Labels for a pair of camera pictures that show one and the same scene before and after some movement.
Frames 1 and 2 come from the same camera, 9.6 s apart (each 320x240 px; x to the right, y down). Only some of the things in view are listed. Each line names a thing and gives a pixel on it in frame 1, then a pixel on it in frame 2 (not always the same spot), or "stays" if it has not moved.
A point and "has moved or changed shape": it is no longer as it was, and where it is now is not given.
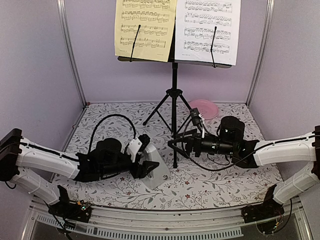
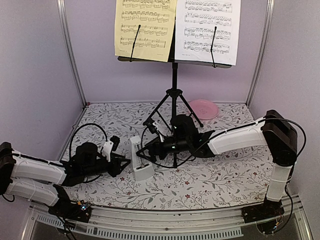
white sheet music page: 195,22 stays
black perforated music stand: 174,92 stays
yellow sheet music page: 157,19 stays
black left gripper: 140,170 -> 115,164
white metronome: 160,174 has moved or changed shape
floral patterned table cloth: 194,182 stays
